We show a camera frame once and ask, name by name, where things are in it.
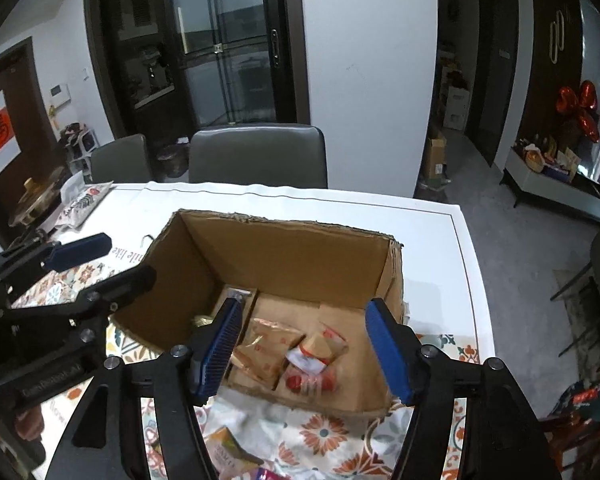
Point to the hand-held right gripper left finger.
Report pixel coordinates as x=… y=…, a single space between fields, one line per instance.
x=220 y=350

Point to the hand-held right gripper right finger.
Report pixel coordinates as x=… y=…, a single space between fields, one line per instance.
x=390 y=350

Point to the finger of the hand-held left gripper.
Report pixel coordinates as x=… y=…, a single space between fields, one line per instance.
x=120 y=287
x=80 y=252

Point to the gold foil snack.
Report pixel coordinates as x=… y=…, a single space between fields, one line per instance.
x=202 y=321

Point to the tan snack packet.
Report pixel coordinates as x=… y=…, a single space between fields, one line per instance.
x=265 y=355
x=230 y=452

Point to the cream snack packet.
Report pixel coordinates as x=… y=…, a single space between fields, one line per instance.
x=322 y=347

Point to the small red snack packet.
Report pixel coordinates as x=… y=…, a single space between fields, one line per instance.
x=305 y=384

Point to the brown cardboard box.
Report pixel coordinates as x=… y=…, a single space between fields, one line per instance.
x=300 y=260

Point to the person's left hand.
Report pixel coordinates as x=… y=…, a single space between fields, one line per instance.
x=30 y=422

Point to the white snack bag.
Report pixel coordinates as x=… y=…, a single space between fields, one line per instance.
x=82 y=205

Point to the metal hot pot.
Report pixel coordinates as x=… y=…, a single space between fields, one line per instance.
x=35 y=197

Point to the grey dining chair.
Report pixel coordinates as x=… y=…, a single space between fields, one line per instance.
x=257 y=157
x=120 y=160

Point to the white shoe rack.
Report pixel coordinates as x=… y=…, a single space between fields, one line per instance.
x=87 y=142

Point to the dark waste bin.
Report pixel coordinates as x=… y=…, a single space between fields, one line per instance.
x=172 y=160

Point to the brown wooden door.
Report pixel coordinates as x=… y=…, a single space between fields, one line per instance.
x=30 y=110

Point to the brown hallway carton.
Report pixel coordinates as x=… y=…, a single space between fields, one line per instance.
x=435 y=155

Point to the glass sliding door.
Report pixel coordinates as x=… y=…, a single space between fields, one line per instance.
x=230 y=85

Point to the white low cabinet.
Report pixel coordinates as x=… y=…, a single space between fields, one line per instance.
x=555 y=192

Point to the woven basket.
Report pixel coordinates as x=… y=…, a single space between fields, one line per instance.
x=534 y=157

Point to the white hallway carton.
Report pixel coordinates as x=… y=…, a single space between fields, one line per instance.
x=455 y=110

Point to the dark hallway door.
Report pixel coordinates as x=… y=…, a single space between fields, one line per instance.
x=495 y=85

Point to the red foil balloons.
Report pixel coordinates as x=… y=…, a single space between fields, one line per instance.
x=587 y=95

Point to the red and white wall poster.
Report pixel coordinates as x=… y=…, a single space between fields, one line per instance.
x=0 y=135

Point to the white wall intercom panel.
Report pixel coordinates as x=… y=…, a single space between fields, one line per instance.
x=60 y=94

